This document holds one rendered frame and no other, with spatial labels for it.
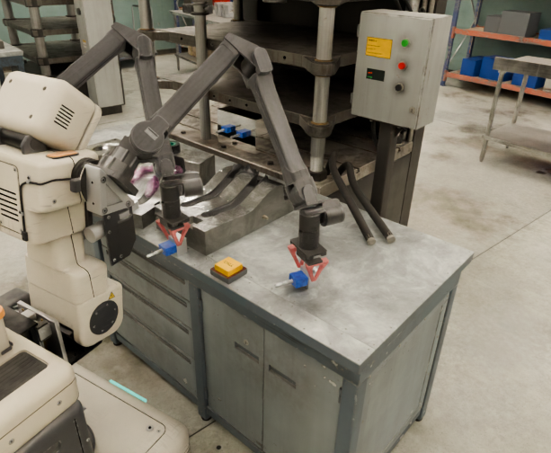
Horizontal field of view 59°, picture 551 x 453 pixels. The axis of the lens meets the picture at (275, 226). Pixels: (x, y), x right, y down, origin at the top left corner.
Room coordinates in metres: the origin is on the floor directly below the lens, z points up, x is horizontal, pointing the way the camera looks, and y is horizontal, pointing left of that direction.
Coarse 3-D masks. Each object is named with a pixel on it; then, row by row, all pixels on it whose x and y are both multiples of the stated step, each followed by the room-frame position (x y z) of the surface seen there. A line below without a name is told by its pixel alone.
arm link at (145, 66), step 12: (144, 36) 1.56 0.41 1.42; (144, 48) 1.54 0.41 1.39; (144, 60) 1.54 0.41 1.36; (144, 72) 1.52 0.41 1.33; (144, 84) 1.50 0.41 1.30; (156, 84) 1.51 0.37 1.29; (144, 96) 1.48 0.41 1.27; (156, 96) 1.49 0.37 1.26; (144, 108) 1.46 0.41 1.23; (156, 108) 1.46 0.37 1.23; (168, 144) 1.40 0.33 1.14; (168, 156) 1.37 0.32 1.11; (156, 168) 1.34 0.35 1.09
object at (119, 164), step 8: (112, 152) 1.07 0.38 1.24; (120, 152) 1.07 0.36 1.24; (128, 152) 1.07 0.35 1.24; (104, 160) 1.05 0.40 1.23; (112, 160) 1.04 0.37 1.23; (120, 160) 1.06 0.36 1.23; (128, 160) 1.07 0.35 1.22; (136, 160) 1.08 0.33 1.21; (104, 168) 1.03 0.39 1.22; (112, 168) 1.03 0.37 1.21; (120, 168) 1.04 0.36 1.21; (128, 168) 1.05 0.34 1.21; (112, 176) 1.00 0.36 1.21; (120, 176) 1.00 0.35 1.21; (128, 176) 1.05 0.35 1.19; (120, 184) 1.02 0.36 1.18; (128, 184) 1.02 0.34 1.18; (128, 192) 1.04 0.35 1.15; (136, 192) 1.04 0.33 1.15
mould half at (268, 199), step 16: (224, 176) 1.68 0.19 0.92; (240, 176) 1.66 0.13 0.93; (208, 192) 1.61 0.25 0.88; (224, 192) 1.60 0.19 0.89; (256, 192) 1.56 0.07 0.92; (272, 192) 1.56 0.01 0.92; (160, 208) 1.47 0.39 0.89; (192, 208) 1.48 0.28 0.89; (208, 208) 1.49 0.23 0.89; (240, 208) 1.50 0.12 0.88; (256, 208) 1.50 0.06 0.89; (272, 208) 1.56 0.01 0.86; (288, 208) 1.63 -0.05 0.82; (208, 224) 1.37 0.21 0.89; (224, 224) 1.38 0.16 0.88; (240, 224) 1.44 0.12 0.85; (256, 224) 1.50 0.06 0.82; (192, 240) 1.36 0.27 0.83; (208, 240) 1.33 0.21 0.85; (224, 240) 1.38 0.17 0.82
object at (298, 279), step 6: (300, 270) 1.20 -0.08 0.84; (306, 270) 1.17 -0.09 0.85; (294, 276) 1.16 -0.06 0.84; (300, 276) 1.16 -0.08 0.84; (306, 276) 1.16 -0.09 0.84; (318, 276) 1.17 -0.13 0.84; (282, 282) 1.14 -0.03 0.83; (288, 282) 1.14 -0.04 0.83; (294, 282) 1.15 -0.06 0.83; (300, 282) 1.14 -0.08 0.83; (306, 282) 1.15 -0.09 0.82; (312, 282) 1.16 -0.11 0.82; (318, 282) 1.17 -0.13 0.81; (312, 288) 1.16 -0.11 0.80
